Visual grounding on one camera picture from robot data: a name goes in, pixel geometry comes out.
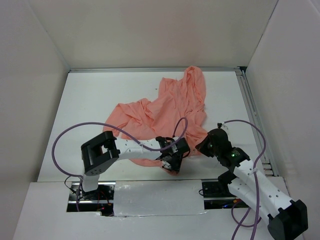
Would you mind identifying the pink zip jacket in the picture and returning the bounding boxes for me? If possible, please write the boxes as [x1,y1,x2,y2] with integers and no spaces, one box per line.
[102,65,210,177]

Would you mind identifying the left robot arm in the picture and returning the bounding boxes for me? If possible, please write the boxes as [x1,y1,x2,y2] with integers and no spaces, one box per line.
[80,131,191,200]

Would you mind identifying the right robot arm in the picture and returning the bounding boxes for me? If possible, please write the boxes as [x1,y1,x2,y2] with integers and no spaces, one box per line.
[195,128,309,240]

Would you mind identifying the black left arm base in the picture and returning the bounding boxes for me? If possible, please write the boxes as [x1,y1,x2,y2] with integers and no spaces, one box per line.
[66,181,116,217]

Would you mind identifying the glossy white tape sheet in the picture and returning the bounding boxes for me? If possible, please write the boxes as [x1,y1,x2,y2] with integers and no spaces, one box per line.
[113,180,206,217]

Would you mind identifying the aluminium frame rail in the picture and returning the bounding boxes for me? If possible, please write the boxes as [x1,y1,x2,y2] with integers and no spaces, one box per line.
[68,66,280,177]

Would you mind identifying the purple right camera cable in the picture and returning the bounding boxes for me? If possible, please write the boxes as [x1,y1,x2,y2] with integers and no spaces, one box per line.
[223,119,266,240]

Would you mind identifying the purple camera cable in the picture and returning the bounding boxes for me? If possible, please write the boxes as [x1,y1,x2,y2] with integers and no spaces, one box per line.
[223,119,266,240]
[51,117,189,212]

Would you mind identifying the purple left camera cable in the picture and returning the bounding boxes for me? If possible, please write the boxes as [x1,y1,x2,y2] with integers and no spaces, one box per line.
[51,117,189,212]

